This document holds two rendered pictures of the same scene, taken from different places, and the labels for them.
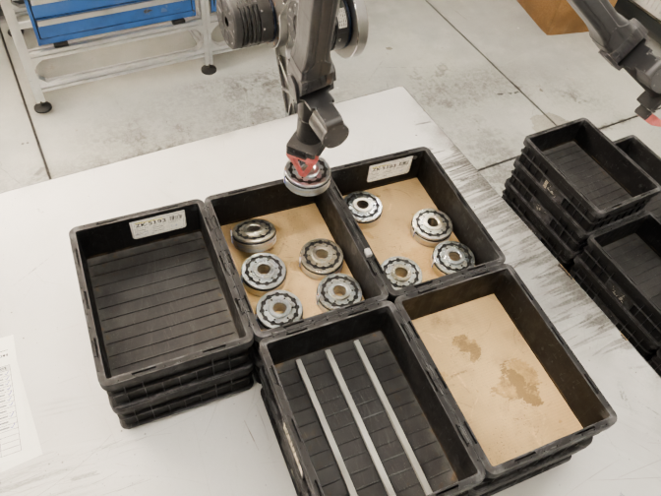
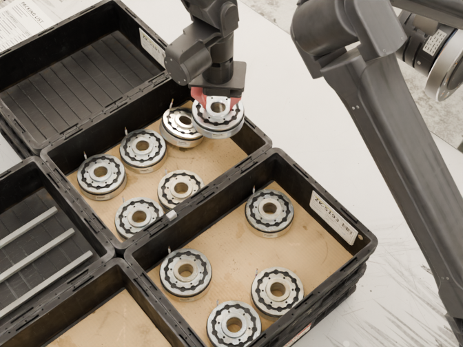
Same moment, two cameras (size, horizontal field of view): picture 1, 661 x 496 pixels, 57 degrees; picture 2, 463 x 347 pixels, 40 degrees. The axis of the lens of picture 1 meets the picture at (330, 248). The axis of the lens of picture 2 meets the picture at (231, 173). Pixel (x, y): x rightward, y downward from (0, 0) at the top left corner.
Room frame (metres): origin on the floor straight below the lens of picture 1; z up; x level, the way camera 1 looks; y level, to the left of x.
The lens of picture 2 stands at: (0.81, -0.70, 2.00)
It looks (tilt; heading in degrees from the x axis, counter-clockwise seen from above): 56 degrees down; 77
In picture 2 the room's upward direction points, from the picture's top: 2 degrees clockwise
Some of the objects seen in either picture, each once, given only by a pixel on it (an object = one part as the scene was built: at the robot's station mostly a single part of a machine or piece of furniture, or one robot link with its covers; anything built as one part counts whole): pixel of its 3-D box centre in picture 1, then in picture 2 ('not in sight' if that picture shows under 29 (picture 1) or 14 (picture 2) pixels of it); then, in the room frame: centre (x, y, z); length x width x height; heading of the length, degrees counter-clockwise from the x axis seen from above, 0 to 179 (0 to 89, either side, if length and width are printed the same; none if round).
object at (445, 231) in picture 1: (432, 223); (277, 290); (1.01, -0.24, 0.86); 0.10 x 0.10 x 0.01
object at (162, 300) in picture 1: (160, 297); (83, 84); (0.69, 0.35, 0.87); 0.40 x 0.30 x 0.11; 29
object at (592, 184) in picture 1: (567, 205); not in sight; (1.64, -0.86, 0.37); 0.40 x 0.30 x 0.45; 34
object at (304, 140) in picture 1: (310, 128); (217, 65); (0.96, 0.08, 1.16); 0.10 x 0.07 x 0.07; 164
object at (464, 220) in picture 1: (406, 229); (251, 261); (0.98, -0.18, 0.87); 0.40 x 0.30 x 0.11; 29
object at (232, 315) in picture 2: (454, 256); (233, 325); (0.92, -0.30, 0.86); 0.05 x 0.05 x 0.01
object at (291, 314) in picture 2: (410, 217); (252, 250); (0.98, -0.18, 0.92); 0.40 x 0.30 x 0.02; 29
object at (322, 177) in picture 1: (308, 170); (218, 109); (0.96, 0.07, 1.04); 0.10 x 0.10 x 0.01
